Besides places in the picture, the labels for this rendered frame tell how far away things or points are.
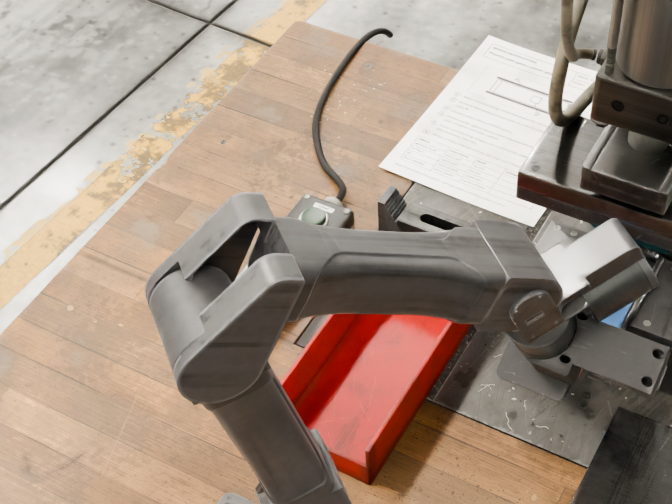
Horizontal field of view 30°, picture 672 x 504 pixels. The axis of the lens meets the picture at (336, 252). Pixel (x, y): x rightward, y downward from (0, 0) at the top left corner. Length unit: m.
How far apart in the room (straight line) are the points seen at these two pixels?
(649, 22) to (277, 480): 0.48
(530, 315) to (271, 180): 0.63
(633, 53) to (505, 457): 0.43
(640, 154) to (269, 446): 0.43
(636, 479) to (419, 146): 0.54
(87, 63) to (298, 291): 2.46
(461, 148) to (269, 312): 0.77
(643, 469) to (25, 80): 2.29
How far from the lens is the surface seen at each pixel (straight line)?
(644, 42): 1.07
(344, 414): 1.31
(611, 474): 1.26
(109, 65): 3.24
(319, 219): 1.44
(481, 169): 1.55
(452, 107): 1.63
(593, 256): 1.02
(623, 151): 1.17
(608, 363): 1.08
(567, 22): 1.06
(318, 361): 1.33
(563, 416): 1.32
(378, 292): 0.90
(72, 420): 1.35
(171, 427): 1.32
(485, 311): 0.96
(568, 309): 1.04
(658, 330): 1.29
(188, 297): 0.89
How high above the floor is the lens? 1.97
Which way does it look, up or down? 47 degrees down
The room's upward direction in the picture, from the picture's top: 4 degrees counter-clockwise
